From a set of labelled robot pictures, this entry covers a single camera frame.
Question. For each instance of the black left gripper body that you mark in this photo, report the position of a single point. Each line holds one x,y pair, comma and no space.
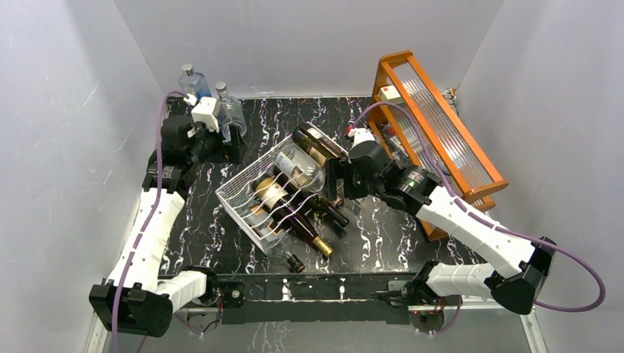
210,145

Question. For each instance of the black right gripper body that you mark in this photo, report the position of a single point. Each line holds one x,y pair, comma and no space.
355,187

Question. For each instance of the clear round glass bottle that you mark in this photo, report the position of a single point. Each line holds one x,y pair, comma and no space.
234,115

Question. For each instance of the blue square glass bottle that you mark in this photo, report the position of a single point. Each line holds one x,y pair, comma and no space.
193,82

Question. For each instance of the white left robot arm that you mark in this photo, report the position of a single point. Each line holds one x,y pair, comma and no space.
133,299

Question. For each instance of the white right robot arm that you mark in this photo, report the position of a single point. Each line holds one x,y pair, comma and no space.
514,269

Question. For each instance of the green wine bottle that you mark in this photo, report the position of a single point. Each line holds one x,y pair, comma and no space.
316,144

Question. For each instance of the clear labelled wine bottle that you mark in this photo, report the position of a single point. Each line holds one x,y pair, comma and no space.
297,174

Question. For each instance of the dark gold-capped wine bottle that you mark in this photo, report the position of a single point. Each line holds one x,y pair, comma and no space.
287,215

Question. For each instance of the dark black-capped wine bottle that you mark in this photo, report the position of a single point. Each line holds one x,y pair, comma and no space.
322,207

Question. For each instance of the clear bottom glass bottle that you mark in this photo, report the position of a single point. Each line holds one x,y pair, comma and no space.
281,253

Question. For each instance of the coloured marker pen pack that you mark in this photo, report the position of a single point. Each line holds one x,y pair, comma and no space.
393,142

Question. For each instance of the orange wooden shelf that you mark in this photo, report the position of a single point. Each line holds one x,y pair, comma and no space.
431,131

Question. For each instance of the small white box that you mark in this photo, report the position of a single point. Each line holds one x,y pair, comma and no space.
391,94

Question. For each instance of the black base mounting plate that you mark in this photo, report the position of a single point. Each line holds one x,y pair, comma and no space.
338,297

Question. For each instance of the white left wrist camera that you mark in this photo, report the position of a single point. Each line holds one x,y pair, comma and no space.
207,111

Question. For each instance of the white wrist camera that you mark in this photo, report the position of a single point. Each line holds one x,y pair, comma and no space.
359,135
207,111

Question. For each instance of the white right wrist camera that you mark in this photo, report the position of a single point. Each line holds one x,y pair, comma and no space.
359,135

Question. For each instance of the white wire wine rack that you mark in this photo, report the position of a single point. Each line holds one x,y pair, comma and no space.
245,207

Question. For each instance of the aluminium frame rail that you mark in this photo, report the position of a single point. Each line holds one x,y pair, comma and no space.
425,318

